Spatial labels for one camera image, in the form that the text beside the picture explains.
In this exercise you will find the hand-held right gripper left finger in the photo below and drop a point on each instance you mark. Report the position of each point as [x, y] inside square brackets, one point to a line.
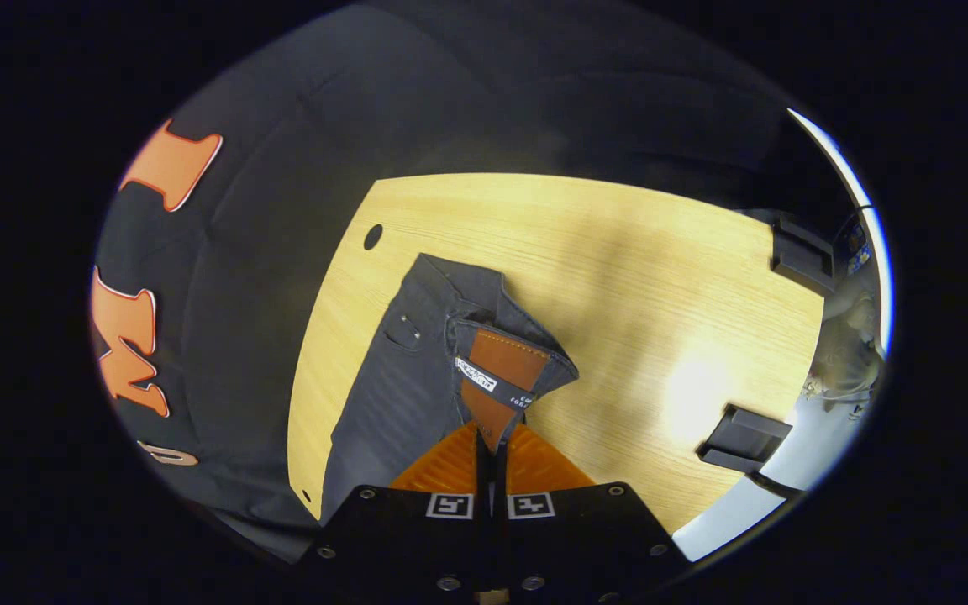
[400, 538]

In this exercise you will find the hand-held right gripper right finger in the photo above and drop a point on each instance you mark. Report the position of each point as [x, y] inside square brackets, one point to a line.
[568, 538]

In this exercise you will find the dark grey jeans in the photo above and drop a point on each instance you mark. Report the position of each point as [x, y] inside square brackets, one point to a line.
[400, 395]

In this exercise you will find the black table bracket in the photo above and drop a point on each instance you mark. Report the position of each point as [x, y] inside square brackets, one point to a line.
[744, 437]
[803, 252]

